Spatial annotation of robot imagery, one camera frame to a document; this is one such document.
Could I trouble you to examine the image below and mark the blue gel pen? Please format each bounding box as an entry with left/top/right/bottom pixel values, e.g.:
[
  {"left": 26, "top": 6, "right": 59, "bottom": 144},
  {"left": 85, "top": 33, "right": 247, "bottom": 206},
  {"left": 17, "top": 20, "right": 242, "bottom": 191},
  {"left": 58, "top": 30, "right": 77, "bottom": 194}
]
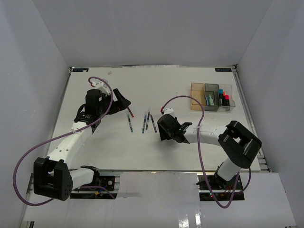
[{"left": 142, "top": 113, "right": 147, "bottom": 134}]

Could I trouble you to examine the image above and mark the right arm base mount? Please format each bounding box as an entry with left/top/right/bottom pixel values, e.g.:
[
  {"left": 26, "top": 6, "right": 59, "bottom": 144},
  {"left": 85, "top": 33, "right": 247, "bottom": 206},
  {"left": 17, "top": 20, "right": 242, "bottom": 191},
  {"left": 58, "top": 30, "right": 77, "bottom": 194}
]
[{"left": 196, "top": 175, "right": 245, "bottom": 202}]

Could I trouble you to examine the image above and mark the green translucent correction tape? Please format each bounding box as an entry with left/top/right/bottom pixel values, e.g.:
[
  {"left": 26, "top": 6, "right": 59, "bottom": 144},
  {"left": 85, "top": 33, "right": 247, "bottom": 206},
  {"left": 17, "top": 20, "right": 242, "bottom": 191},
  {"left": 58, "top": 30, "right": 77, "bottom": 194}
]
[{"left": 208, "top": 95, "right": 214, "bottom": 106}]

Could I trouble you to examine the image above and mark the orange cap black highlighter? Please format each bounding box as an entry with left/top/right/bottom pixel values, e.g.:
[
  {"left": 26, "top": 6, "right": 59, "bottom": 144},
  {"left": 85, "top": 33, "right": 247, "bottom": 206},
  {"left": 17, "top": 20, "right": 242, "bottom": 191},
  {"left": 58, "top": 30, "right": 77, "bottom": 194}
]
[{"left": 222, "top": 92, "right": 227, "bottom": 106}]

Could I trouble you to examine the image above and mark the brown translucent container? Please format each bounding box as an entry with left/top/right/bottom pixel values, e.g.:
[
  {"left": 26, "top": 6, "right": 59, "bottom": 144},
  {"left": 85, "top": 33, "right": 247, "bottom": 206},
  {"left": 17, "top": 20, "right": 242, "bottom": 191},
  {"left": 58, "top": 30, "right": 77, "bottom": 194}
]
[{"left": 190, "top": 83, "right": 206, "bottom": 111}]

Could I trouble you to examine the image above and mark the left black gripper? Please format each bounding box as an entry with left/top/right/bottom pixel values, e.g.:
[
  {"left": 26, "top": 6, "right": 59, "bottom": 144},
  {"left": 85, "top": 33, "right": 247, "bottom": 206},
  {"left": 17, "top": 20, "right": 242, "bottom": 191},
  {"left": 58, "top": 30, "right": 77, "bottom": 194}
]
[{"left": 97, "top": 89, "right": 131, "bottom": 116}]

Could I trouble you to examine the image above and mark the aluminium table frame rail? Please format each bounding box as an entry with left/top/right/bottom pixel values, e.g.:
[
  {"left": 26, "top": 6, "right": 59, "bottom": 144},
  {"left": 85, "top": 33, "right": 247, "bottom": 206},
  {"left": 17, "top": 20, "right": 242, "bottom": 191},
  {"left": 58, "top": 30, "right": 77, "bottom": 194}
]
[{"left": 232, "top": 64, "right": 272, "bottom": 172}]

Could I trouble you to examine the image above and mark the left blue table label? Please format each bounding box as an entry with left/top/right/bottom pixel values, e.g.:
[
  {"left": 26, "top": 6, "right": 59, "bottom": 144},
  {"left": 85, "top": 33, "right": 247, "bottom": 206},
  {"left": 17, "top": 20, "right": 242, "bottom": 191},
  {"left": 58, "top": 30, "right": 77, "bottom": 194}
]
[{"left": 72, "top": 68, "right": 89, "bottom": 72}]

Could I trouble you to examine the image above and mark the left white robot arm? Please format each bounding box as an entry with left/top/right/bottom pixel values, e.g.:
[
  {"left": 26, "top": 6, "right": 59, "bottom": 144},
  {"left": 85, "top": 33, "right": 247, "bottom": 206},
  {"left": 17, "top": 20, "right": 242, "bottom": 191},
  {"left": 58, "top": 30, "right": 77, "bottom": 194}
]
[{"left": 33, "top": 88, "right": 131, "bottom": 201}]

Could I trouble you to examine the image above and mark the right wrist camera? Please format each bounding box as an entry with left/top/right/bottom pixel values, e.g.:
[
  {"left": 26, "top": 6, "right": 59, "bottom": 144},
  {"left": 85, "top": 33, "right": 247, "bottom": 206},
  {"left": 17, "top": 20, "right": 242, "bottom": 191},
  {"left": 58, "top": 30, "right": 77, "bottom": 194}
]
[{"left": 161, "top": 107, "right": 175, "bottom": 118}]

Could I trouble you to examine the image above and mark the purple gel pen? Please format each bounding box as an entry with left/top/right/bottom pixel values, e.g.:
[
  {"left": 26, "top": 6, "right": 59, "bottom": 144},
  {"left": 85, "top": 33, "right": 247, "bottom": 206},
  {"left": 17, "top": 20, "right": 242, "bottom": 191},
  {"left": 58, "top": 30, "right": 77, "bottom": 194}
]
[{"left": 150, "top": 114, "right": 157, "bottom": 133}]

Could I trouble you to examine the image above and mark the green gel pen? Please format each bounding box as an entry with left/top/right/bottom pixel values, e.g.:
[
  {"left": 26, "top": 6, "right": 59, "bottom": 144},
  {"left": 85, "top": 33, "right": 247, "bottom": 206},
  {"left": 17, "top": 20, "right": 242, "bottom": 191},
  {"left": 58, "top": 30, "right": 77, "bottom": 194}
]
[{"left": 127, "top": 114, "right": 133, "bottom": 133}]

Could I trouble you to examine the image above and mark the blue table label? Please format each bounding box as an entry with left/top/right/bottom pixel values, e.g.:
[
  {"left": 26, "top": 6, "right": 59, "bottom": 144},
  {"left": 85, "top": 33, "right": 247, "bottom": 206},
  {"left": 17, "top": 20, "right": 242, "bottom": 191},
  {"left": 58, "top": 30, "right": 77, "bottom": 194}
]
[
  {"left": 72, "top": 68, "right": 89, "bottom": 72},
  {"left": 215, "top": 67, "right": 232, "bottom": 72}
]

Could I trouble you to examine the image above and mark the blue cap black highlighter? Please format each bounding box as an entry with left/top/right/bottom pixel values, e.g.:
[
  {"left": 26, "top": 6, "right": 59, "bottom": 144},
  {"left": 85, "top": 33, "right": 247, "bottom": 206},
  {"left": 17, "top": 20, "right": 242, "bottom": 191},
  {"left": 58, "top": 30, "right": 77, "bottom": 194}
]
[{"left": 218, "top": 89, "right": 224, "bottom": 105}]

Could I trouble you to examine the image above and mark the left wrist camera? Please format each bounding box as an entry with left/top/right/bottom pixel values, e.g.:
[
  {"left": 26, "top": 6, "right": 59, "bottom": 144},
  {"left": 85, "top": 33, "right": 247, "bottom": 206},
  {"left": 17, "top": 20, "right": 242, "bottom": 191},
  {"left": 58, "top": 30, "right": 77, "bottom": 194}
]
[{"left": 90, "top": 80, "right": 110, "bottom": 95}]

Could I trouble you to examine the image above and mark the black gel pen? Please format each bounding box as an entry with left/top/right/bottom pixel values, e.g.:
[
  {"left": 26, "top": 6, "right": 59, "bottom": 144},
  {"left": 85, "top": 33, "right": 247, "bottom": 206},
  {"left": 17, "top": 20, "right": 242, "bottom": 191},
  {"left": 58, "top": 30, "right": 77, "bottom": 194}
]
[{"left": 145, "top": 106, "right": 151, "bottom": 130}]

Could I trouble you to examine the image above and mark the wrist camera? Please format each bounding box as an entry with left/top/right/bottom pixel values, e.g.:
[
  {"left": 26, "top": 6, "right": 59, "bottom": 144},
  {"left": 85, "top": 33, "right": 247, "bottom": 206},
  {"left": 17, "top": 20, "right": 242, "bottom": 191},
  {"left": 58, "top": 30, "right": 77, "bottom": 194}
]
[
  {"left": 90, "top": 80, "right": 110, "bottom": 95},
  {"left": 161, "top": 107, "right": 175, "bottom": 118}
]

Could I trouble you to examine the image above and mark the clear translucent container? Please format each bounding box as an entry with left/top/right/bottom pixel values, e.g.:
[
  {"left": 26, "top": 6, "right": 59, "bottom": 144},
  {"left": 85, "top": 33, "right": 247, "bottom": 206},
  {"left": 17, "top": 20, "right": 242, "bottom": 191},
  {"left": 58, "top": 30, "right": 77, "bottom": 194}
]
[{"left": 218, "top": 84, "right": 236, "bottom": 112}]

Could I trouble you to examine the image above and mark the pink cap black highlighter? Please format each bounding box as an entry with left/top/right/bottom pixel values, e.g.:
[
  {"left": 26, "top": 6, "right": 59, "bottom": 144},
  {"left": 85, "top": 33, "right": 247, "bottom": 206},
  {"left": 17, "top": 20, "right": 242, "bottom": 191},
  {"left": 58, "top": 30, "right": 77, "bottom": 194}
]
[{"left": 226, "top": 95, "right": 230, "bottom": 106}]

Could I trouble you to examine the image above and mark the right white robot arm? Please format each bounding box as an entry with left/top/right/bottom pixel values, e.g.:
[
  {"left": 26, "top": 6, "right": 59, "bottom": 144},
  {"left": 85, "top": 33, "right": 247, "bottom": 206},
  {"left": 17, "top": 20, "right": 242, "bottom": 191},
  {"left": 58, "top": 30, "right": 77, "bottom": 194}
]
[{"left": 157, "top": 114, "right": 262, "bottom": 190}]

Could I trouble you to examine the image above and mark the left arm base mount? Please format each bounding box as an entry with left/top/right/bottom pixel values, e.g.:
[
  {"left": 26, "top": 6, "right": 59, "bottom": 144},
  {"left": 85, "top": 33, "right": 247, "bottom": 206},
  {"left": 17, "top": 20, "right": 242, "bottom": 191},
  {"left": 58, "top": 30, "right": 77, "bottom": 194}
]
[{"left": 70, "top": 175, "right": 118, "bottom": 200}]

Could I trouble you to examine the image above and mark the right blue table label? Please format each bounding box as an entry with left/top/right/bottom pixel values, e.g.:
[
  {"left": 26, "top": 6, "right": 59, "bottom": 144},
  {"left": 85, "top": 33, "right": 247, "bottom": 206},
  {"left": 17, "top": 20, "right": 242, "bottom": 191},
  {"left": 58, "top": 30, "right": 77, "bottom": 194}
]
[{"left": 215, "top": 67, "right": 232, "bottom": 72}]

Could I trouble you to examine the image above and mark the grey translucent container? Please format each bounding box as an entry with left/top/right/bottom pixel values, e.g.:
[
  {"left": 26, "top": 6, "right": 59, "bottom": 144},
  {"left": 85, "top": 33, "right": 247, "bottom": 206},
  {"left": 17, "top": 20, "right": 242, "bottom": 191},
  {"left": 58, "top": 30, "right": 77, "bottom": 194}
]
[{"left": 204, "top": 84, "right": 220, "bottom": 112}]

